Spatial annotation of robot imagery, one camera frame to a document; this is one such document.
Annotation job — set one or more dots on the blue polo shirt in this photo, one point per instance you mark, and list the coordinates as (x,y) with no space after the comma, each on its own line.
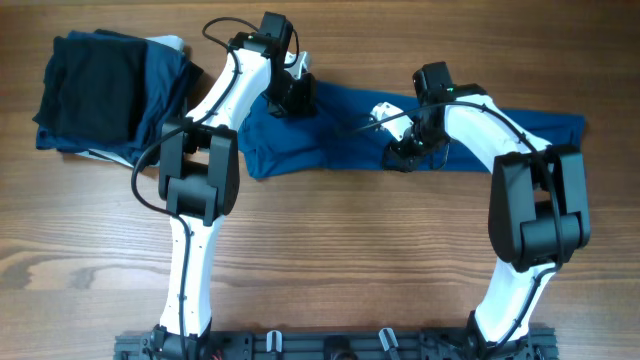
(276,146)

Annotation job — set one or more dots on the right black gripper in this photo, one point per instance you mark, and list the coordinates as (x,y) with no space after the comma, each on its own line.
(406,161)

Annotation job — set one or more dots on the navy folded garment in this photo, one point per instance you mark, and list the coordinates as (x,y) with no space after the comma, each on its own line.
(107,95)

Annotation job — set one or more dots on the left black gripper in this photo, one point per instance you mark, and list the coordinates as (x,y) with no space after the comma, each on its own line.
(302,107)

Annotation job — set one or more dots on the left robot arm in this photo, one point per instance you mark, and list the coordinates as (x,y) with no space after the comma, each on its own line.
(199,174)

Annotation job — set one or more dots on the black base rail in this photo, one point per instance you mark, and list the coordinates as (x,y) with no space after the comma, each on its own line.
(438,343)

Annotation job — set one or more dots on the black folded garment on top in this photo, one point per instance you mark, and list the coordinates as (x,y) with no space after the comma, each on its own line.
(93,89)

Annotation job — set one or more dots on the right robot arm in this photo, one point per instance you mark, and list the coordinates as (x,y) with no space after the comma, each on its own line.
(538,208)

